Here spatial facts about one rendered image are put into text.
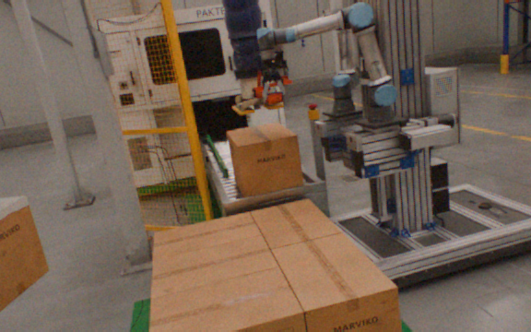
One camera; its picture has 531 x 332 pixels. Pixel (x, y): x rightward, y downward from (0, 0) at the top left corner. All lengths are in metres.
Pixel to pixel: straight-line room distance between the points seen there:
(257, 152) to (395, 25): 1.12
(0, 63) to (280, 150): 9.53
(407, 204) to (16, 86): 10.04
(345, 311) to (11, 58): 10.67
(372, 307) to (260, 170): 1.35
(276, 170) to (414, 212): 0.94
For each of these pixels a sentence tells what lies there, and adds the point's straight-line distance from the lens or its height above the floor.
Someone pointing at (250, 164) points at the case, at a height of 0.82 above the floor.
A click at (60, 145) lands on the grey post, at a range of 5.84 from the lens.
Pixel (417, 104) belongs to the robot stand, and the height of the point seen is 1.06.
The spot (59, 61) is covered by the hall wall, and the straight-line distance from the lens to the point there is 11.76.
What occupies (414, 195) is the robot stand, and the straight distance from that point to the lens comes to 3.12.
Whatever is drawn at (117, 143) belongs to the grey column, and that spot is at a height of 0.99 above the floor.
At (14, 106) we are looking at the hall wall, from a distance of 11.98.
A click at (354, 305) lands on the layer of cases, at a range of 1.96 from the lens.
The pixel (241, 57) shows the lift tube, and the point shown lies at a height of 1.48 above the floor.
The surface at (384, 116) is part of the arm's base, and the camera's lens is 2.65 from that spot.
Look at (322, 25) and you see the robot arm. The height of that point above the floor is 1.60.
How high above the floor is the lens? 1.58
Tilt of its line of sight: 16 degrees down
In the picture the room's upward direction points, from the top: 9 degrees counter-clockwise
